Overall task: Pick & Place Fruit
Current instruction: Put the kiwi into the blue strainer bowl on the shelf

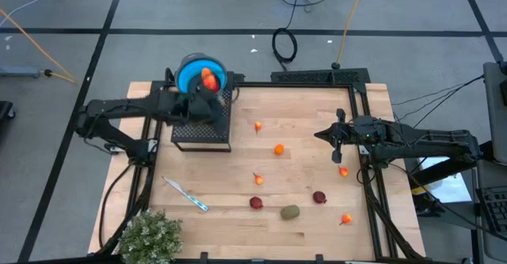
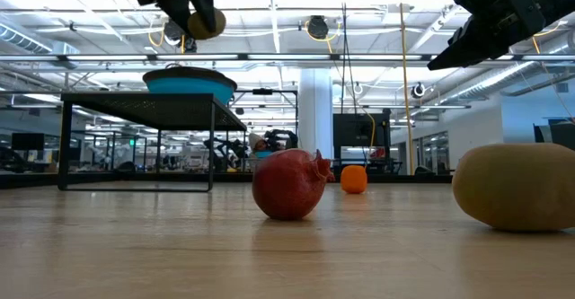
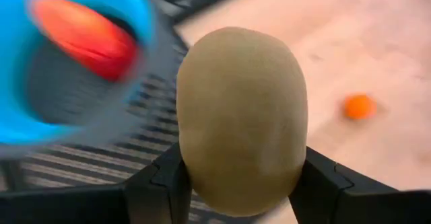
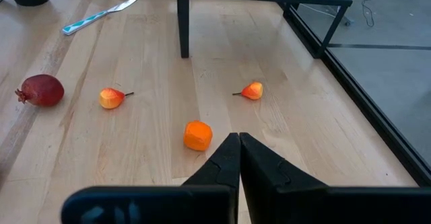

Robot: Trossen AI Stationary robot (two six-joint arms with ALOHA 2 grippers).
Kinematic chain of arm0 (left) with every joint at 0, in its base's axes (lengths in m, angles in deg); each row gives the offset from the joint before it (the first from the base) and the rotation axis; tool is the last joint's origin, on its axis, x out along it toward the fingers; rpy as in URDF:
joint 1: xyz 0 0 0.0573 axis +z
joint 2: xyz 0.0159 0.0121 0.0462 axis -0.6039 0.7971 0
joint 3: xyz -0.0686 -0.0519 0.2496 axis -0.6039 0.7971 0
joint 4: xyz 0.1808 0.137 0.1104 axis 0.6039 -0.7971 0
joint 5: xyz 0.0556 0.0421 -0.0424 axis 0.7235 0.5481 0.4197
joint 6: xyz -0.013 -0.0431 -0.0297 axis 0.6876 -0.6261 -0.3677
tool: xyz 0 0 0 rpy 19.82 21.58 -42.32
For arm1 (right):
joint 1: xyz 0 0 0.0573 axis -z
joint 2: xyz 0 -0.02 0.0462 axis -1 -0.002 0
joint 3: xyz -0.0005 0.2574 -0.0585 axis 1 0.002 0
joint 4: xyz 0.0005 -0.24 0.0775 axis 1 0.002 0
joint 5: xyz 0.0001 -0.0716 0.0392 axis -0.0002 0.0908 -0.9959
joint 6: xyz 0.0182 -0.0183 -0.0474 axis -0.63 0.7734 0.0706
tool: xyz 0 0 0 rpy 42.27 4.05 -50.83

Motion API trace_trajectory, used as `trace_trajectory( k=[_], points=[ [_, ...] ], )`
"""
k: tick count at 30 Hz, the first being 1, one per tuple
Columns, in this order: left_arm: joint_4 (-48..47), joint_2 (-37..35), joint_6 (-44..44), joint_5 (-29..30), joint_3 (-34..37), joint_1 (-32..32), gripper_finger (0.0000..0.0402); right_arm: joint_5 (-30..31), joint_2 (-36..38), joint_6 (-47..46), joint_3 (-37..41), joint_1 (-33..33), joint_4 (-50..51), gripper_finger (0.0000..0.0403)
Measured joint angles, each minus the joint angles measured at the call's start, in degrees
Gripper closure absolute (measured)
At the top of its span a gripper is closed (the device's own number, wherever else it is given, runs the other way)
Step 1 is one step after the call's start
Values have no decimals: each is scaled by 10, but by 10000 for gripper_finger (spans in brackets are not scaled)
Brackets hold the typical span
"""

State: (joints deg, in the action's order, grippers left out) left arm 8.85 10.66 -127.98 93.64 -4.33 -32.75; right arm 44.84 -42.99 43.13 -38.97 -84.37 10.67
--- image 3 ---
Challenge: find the black mesh riser shelf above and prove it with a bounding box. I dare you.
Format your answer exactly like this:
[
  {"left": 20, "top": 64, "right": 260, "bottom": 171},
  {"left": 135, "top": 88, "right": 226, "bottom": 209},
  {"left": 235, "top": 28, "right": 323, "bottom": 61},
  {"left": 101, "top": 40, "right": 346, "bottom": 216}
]
[{"left": 0, "top": 11, "right": 216, "bottom": 224}]

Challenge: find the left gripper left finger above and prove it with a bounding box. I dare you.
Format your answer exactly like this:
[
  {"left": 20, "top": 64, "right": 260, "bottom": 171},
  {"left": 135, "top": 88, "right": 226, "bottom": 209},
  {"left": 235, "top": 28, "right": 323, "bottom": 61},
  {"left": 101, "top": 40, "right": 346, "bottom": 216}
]
[{"left": 0, "top": 143, "right": 193, "bottom": 224}]

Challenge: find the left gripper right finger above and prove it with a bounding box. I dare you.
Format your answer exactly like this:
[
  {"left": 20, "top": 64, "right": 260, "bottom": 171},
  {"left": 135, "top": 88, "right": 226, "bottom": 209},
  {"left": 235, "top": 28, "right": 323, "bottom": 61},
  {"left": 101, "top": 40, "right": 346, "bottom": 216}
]
[{"left": 288, "top": 146, "right": 431, "bottom": 224}]

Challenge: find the red-orange mango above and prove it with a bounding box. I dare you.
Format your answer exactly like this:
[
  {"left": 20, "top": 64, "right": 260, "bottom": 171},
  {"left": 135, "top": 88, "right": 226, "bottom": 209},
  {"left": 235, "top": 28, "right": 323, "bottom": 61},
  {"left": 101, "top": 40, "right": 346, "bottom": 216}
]
[{"left": 26, "top": 0, "right": 141, "bottom": 83}]

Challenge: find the black aluminium table frame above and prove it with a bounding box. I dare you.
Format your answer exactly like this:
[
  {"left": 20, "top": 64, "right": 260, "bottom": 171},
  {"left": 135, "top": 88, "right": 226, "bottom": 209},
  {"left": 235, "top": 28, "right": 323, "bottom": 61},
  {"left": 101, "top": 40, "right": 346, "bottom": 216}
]
[{"left": 170, "top": 0, "right": 262, "bottom": 25}]

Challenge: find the brown kiwi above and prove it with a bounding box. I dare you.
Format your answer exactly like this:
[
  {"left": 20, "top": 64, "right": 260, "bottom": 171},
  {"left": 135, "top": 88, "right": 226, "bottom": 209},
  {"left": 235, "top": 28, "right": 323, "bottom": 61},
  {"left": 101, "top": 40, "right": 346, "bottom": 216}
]
[{"left": 175, "top": 26, "right": 309, "bottom": 218}]

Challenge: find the small orange tangerine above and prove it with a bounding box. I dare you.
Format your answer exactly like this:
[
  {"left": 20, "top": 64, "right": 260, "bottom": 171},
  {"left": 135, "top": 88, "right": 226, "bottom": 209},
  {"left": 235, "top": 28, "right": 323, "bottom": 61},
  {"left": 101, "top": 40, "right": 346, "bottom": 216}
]
[{"left": 342, "top": 94, "right": 377, "bottom": 121}]

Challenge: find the blue collapsible bowl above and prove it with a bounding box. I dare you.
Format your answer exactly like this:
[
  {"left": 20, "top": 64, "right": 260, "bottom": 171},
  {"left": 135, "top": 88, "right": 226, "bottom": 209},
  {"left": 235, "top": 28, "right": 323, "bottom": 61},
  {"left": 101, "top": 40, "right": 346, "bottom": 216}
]
[{"left": 0, "top": 0, "right": 159, "bottom": 151}]

